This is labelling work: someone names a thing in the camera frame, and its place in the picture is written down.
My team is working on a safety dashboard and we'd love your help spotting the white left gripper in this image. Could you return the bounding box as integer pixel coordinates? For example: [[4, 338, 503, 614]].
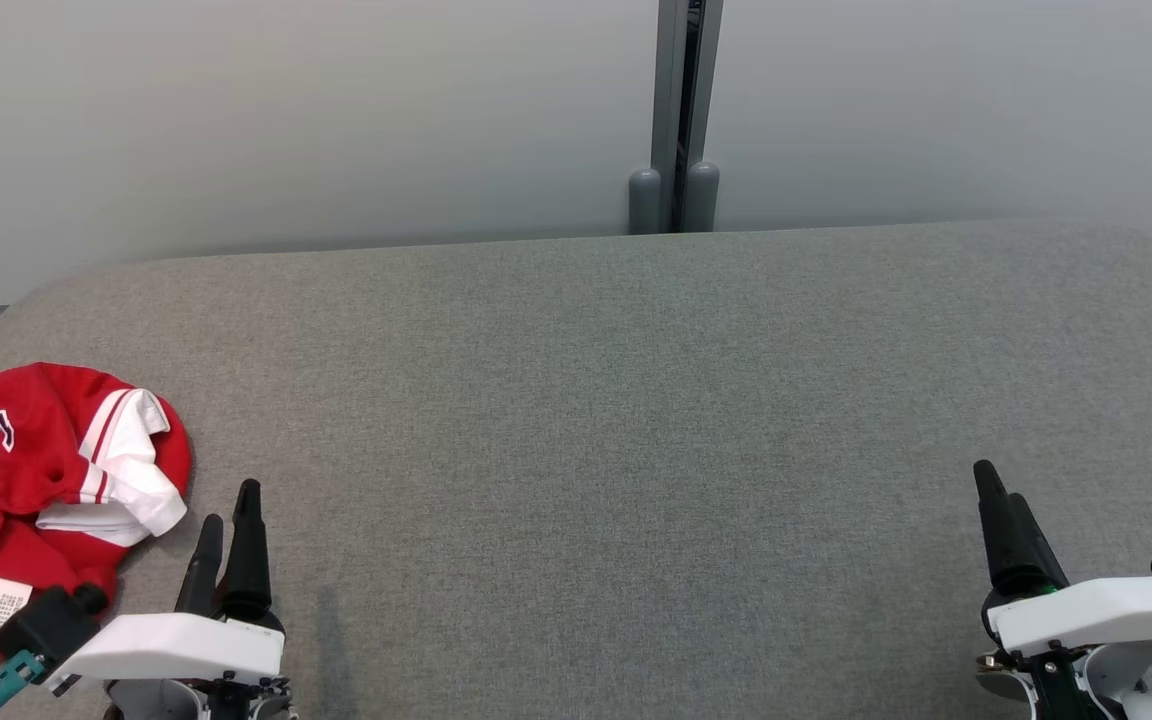
[[41, 479, 297, 720]]

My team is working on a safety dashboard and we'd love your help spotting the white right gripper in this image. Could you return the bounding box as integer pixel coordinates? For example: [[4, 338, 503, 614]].
[[973, 460, 1152, 659]]

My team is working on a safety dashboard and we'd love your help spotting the red white basketball jersey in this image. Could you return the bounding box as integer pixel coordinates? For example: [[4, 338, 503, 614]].
[[0, 362, 192, 677]]

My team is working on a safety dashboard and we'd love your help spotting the grey cylindrical post foot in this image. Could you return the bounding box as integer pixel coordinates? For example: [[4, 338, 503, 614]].
[[684, 161, 721, 233], [628, 168, 663, 236]]

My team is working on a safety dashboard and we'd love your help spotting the grey metal partition post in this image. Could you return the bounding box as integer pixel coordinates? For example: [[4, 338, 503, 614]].
[[650, 0, 724, 233]]

